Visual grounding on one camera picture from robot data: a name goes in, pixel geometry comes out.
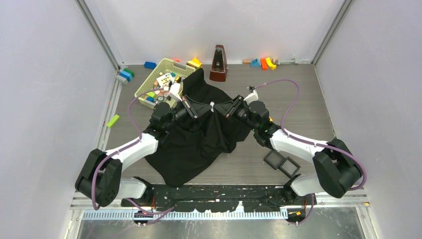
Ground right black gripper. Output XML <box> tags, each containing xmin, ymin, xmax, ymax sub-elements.
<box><xmin>213</xmin><ymin>96</ymin><xmax>258</xmax><ymax>132</ymax></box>

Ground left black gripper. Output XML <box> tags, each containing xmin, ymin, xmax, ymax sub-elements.
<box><xmin>165</xmin><ymin>96</ymin><xmax>212</xmax><ymax>132</ymax></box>

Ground black garment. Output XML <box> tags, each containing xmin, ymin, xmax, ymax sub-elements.
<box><xmin>144</xmin><ymin>67</ymin><xmax>253</xmax><ymax>188</ymax></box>

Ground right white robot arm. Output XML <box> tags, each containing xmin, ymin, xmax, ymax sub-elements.
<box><xmin>213</xmin><ymin>96</ymin><xmax>366</xmax><ymax>205</ymax></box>

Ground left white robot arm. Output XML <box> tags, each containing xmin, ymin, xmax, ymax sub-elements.
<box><xmin>75</xmin><ymin>83</ymin><xmax>215</xmax><ymax>210</ymax></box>

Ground brown wooden metronome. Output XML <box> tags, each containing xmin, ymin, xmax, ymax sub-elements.
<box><xmin>210</xmin><ymin>45</ymin><xmax>228</xmax><ymax>82</ymax></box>

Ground light green plastic basket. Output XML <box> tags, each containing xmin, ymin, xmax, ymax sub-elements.
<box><xmin>134</xmin><ymin>58</ymin><xmax>196</xmax><ymax>109</ymax></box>

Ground nine of spades card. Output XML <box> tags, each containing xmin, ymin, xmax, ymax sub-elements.
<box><xmin>156</xmin><ymin>73</ymin><xmax>175</xmax><ymax>87</ymax></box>

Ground yellow orange block stack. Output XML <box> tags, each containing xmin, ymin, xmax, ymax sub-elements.
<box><xmin>186</xmin><ymin>57</ymin><xmax>203</xmax><ymax>70</ymax></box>

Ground light blue toy block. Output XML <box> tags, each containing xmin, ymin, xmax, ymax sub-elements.
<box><xmin>250</xmin><ymin>58</ymin><xmax>261</xmax><ymax>67</ymax></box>

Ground red orange block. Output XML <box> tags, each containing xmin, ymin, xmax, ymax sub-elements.
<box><xmin>260</xmin><ymin>58</ymin><xmax>268</xmax><ymax>70</ymax></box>

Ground yellow curved block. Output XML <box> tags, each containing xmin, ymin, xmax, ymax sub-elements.
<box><xmin>265</xmin><ymin>57</ymin><xmax>277</xmax><ymax>70</ymax></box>

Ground blue green stacked blocks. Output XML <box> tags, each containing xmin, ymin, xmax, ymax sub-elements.
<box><xmin>116</xmin><ymin>68</ymin><xmax>135</xmax><ymax>84</ymax></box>

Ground lime green block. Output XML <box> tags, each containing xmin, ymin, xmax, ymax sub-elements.
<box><xmin>106</xmin><ymin>115</ymin><xmax>120</xmax><ymax>127</ymax></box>

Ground left black square frame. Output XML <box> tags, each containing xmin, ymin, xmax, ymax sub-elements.
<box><xmin>263</xmin><ymin>150</ymin><xmax>287</xmax><ymax>170</ymax></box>

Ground black square frame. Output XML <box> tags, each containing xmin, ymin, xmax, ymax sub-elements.
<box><xmin>278</xmin><ymin>157</ymin><xmax>301</xmax><ymax>178</ymax></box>
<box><xmin>263</xmin><ymin>150</ymin><xmax>287</xmax><ymax>170</ymax></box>

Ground right black square frame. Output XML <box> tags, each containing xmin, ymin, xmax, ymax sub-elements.
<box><xmin>278</xmin><ymin>157</ymin><xmax>301</xmax><ymax>178</ymax></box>

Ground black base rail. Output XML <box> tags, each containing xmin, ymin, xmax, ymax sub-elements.
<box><xmin>121</xmin><ymin>184</ymin><xmax>317</xmax><ymax>213</ymax></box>

